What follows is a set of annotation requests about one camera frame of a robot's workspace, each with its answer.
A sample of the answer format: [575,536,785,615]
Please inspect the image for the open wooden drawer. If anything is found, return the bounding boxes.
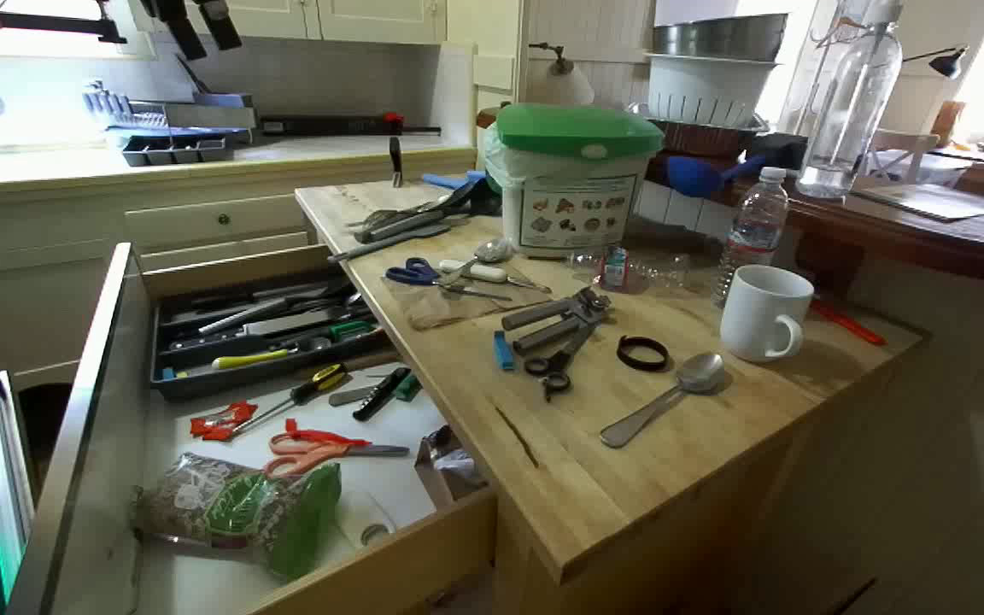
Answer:
[10,240,502,615]

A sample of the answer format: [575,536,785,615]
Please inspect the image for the blue rectangular block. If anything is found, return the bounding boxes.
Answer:
[492,326,518,376]

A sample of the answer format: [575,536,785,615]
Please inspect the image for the clear plastic bag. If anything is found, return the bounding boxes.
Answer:
[400,276,539,333]

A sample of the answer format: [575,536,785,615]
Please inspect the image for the metal measuring spoon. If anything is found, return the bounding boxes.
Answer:
[434,235,522,301]

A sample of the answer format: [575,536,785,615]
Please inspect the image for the metal tongs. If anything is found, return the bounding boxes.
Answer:
[350,200,469,248]

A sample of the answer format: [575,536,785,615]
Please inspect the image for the black green pliers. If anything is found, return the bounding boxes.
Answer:
[350,363,424,423]

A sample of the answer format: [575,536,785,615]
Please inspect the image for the white bin with green lid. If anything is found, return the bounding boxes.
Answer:
[481,97,671,257]

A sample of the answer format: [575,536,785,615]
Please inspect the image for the metal cookie cutter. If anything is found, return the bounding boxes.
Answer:
[415,423,492,506]

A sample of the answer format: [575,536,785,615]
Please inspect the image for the yellow black screwdriver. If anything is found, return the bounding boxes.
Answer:
[234,358,357,437]

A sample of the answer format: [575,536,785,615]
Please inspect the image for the silver metal spoon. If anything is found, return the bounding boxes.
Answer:
[599,347,731,452]

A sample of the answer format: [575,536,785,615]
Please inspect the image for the white shade table lamp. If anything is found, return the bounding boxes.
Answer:
[522,39,599,108]

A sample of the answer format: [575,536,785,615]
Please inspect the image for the blue bowl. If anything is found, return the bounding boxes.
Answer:
[660,151,752,200]

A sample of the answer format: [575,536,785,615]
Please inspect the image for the white ceramic mug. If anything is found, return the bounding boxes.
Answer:
[719,263,818,365]

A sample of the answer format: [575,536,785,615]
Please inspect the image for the clear plastic water bottle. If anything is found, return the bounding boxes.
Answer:
[721,163,794,301]

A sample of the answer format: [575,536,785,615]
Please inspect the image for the orange red small tool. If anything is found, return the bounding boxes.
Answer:
[188,398,261,445]

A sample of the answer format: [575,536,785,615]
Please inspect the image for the white colander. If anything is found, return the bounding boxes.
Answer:
[643,52,785,129]

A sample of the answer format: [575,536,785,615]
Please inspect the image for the plastic bag with green contents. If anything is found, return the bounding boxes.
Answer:
[131,452,350,585]

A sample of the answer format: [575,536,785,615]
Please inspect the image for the black cutlery tray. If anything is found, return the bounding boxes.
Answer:
[148,269,397,404]

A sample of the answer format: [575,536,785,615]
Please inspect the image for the black tray on counter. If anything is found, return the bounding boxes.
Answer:
[118,118,246,169]

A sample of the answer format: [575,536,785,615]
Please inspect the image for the metal mixing bowl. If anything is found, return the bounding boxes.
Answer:
[645,9,794,63]

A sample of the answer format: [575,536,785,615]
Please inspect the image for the orange pen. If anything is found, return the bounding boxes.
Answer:
[809,296,892,347]

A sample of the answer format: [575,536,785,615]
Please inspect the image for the tall clear glass bottle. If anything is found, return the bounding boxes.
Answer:
[795,0,909,200]

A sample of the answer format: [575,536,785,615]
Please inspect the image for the black desk lamp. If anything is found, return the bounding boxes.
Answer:
[898,44,971,83]

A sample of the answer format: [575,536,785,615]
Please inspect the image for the blue-handled scissors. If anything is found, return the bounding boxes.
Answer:
[383,252,518,302]

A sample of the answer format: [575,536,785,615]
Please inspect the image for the black rubber ring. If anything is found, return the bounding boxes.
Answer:
[614,332,674,376]

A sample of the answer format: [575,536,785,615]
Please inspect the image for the orange-handled scissors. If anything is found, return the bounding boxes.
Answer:
[264,415,415,482]

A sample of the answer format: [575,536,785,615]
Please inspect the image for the yellow-handled utensil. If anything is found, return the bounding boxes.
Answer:
[172,346,294,378]

